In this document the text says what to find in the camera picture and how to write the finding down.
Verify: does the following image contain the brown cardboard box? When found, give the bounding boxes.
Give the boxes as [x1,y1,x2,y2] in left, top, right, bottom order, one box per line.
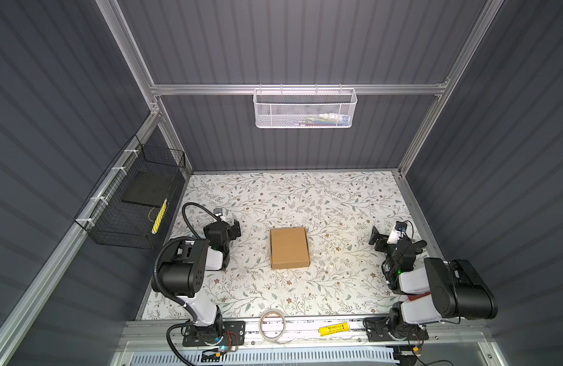
[270,227,311,270]

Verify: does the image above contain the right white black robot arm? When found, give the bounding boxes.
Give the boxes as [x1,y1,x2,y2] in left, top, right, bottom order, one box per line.
[363,221,499,342]

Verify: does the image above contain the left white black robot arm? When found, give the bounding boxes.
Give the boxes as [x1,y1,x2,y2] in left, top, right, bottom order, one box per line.
[152,220,242,345]

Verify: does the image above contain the red pencil cup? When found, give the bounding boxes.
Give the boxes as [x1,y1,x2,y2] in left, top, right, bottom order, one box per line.
[407,292,431,301]

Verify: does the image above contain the black flat pad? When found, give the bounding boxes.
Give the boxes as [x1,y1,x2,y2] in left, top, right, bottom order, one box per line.
[121,171,172,208]

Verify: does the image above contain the floral table mat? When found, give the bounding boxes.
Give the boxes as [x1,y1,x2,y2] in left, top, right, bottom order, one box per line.
[172,172,412,318]

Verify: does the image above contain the yellow label tag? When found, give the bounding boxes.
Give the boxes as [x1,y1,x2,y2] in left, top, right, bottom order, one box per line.
[319,322,350,336]

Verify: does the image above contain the white vented strip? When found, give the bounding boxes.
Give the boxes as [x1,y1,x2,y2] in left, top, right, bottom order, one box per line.
[127,347,397,366]

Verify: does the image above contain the clear tape roll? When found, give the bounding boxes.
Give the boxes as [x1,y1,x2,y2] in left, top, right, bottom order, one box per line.
[258,309,287,343]

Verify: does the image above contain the markers in white basket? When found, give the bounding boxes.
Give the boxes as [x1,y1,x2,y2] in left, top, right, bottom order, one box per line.
[292,113,351,128]

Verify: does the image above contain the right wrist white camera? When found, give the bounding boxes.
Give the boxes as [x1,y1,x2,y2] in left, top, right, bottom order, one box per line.
[387,221,408,244]

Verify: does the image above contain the black corrugated cable conduit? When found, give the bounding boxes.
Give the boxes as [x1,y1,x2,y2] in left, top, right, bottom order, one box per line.
[152,201,218,366]

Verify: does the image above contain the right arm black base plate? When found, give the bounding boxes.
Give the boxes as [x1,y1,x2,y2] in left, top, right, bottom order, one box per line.
[362,317,429,343]

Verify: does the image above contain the black wire basket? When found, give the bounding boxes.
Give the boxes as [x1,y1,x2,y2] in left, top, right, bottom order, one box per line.
[75,137,186,249]

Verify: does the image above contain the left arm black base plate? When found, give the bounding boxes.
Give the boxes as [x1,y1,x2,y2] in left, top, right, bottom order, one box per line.
[180,320,246,347]

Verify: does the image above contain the white wire mesh basket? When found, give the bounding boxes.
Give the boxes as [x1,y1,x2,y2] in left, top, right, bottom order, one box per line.
[252,87,358,129]

